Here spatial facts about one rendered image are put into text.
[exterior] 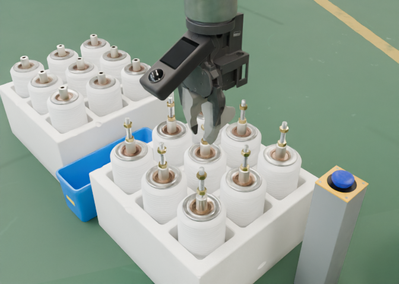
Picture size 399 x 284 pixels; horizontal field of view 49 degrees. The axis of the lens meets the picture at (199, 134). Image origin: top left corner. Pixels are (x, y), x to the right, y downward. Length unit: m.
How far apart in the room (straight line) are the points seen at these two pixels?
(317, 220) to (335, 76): 1.06
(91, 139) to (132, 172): 0.29
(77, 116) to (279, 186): 0.57
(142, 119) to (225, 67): 0.68
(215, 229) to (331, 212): 0.22
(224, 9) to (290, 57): 1.39
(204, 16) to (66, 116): 0.67
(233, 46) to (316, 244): 0.45
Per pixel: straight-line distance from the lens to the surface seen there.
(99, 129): 1.23
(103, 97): 1.24
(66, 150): 1.21
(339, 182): 0.83
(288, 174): 0.97
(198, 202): 0.83
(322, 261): 0.95
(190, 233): 0.84
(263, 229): 0.92
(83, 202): 1.15
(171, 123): 1.02
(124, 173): 0.98
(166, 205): 0.91
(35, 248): 1.18
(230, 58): 0.67
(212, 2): 0.60
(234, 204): 0.90
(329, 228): 0.88
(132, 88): 1.30
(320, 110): 1.63
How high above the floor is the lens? 0.86
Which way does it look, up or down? 36 degrees down
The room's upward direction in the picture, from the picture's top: straight up
